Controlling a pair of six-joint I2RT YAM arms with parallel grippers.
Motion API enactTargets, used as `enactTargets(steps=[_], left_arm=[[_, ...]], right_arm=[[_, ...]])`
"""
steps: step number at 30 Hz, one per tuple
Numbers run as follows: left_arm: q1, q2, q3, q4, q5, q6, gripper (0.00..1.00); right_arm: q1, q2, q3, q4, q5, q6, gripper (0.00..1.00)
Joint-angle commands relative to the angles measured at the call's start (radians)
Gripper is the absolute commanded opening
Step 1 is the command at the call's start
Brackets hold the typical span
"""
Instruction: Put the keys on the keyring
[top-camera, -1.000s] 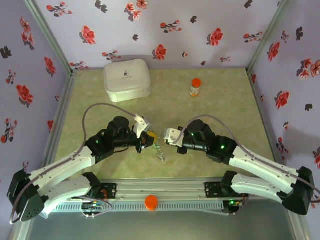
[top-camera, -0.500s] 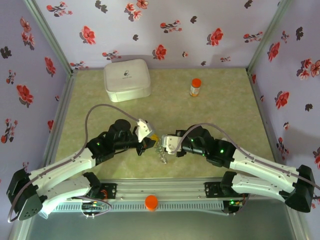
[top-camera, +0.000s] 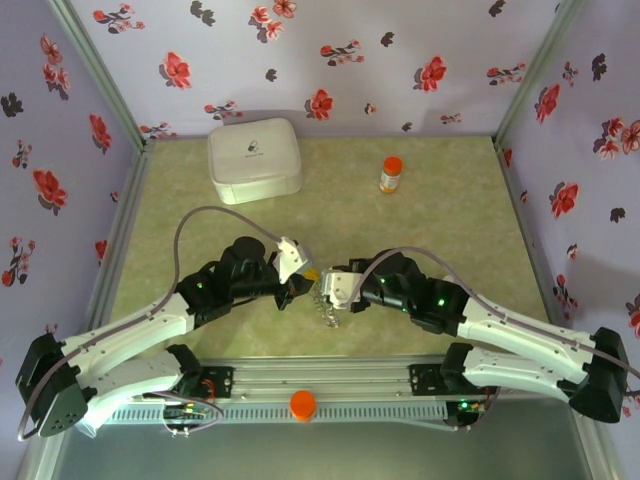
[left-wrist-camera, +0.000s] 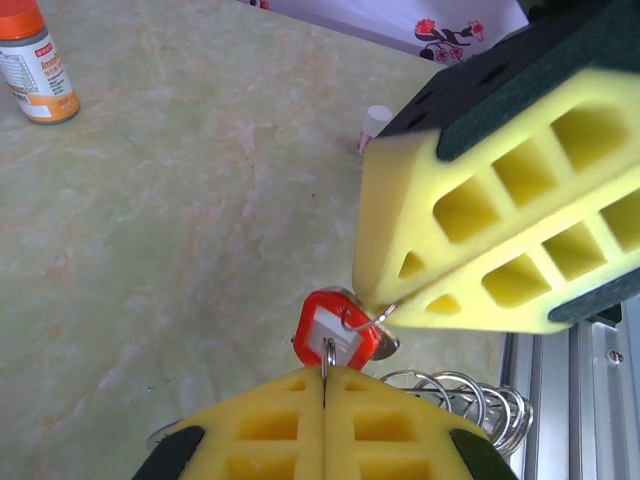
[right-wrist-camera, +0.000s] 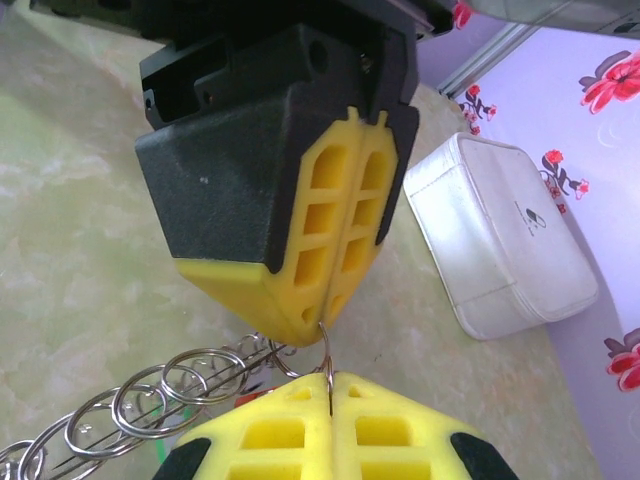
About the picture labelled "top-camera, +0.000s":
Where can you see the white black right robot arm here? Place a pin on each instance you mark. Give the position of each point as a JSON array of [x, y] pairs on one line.
[[525, 330]]

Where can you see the grey aluminium frame rail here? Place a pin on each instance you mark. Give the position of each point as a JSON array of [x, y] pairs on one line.
[[597, 455], [522, 225], [37, 462], [122, 220]]

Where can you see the white medicine bag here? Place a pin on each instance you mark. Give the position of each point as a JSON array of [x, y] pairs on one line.
[[255, 160]]

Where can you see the grey aluminium frame post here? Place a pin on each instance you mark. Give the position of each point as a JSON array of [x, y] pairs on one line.
[[541, 65], [95, 65]]

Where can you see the small circuit board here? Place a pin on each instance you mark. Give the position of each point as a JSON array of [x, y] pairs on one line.
[[467, 406], [187, 412]]

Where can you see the orange capped pill bottle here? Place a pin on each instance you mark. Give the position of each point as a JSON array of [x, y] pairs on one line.
[[390, 175]]

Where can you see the orange round button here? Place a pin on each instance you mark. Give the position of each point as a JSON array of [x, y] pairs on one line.
[[303, 405]]

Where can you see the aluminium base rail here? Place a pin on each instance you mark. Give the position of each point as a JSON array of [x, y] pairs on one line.
[[320, 377]]

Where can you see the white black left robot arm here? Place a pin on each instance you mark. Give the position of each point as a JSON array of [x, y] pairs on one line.
[[135, 320]]

